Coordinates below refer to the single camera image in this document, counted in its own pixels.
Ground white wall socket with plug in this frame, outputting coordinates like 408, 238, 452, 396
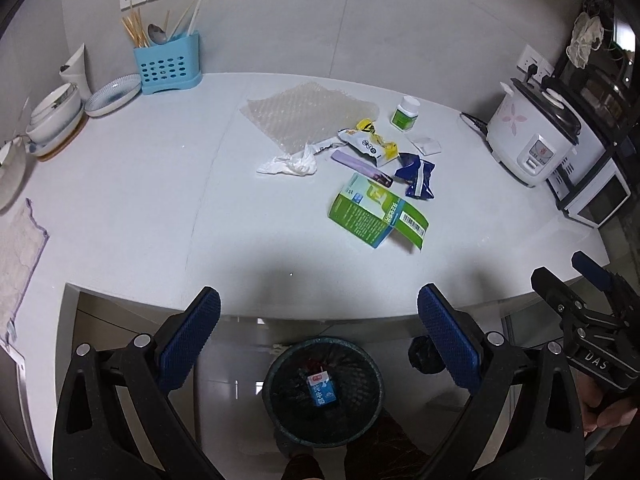
516, 45, 553, 81

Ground wooden board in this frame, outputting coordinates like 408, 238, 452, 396
27, 110, 87, 162

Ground black power cable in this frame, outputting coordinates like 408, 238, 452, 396
460, 112, 493, 136

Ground person's right hand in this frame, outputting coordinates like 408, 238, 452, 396
579, 374, 640, 437

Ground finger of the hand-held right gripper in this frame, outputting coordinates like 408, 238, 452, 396
531, 267, 596, 320
571, 251, 627, 302

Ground blue patterned plate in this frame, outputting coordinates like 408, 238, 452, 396
84, 74, 142, 118

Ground dark mesh trash bin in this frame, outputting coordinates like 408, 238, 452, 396
261, 337, 385, 446

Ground white bottle with green label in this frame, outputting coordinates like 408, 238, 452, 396
390, 96, 420, 131

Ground grey dish cloth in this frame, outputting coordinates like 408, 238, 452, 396
0, 199, 50, 351

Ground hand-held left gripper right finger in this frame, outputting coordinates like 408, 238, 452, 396
417, 283, 586, 480

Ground hanging pale gloves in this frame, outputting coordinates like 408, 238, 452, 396
566, 12, 606, 68

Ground glass lid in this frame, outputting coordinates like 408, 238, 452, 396
0, 140, 28, 211

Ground green carton box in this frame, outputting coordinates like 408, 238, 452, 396
328, 172, 430, 251

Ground white cone-shaped jug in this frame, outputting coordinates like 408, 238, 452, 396
59, 43, 93, 101

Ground yellow and white snack wrapper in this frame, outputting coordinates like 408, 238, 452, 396
336, 118, 401, 168

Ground stack of white bowls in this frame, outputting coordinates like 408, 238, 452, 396
25, 82, 85, 145

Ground black plastic bag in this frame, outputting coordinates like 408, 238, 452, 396
407, 336, 446, 375

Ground blue and white milk carton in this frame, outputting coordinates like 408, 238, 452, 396
306, 370, 337, 408

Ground purple wrapper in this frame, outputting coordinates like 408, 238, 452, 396
331, 148, 394, 188

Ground clear bubble wrap sheet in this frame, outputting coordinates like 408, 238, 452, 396
245, 80, 380, 155

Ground white tissue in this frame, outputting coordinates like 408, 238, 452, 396
256, 144, 331, 180

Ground white microwave oven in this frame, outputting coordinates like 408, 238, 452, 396
547, 125, 632, 228

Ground small white paper packet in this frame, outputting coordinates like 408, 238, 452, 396
405, 135, 443, 155

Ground blue plastic cutlery holder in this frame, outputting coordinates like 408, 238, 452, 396
132, 30, 203, 96

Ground black metal rack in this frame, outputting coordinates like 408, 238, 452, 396
552, 0, 640, 211

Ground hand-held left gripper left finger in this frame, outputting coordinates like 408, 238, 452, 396
52, 286, 223, 480

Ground bundle of wooden chopsticks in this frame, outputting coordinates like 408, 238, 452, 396
121, 0, 151, 48

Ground white chopsticks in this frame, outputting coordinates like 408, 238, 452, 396
167, 0, 207, 41

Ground white rice cooker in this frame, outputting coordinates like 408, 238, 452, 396
486, 77, 583, 188

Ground dark blue snack wrapper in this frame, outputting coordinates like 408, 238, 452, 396
394, 152, 436, 201

